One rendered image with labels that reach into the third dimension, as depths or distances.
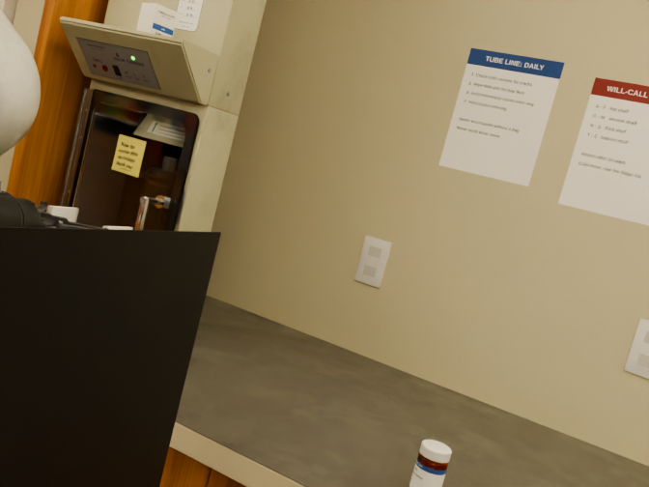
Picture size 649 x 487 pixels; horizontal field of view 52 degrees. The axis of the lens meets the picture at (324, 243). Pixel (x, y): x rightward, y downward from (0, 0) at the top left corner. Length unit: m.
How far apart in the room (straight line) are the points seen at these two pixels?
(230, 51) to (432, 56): 0.50
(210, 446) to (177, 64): 0.70
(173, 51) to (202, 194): 0.30
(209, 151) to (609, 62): 0.86
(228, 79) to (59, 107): 0.40
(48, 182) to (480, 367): 1.06
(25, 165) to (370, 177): 0.78
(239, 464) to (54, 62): 0.96
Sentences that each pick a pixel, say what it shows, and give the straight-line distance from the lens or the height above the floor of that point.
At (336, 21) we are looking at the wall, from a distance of 1.77.
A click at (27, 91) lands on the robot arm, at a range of 0.58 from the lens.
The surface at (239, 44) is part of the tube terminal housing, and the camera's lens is 1.42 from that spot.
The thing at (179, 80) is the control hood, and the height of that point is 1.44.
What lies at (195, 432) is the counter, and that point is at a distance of 1.02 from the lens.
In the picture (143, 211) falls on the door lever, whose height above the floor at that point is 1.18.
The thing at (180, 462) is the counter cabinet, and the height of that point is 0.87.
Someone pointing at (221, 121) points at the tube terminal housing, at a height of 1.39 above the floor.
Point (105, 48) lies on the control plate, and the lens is 1.45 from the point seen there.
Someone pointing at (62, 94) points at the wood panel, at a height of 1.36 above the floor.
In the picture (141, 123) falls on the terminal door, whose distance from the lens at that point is 1.45.
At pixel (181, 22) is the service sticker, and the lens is 1.45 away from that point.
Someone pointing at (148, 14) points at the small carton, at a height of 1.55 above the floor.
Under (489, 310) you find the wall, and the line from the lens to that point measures 1.56.
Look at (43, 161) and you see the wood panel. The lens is 1.60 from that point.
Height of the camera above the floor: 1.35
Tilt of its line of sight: 6 degrees down
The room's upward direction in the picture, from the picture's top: 15 degrees clockwise
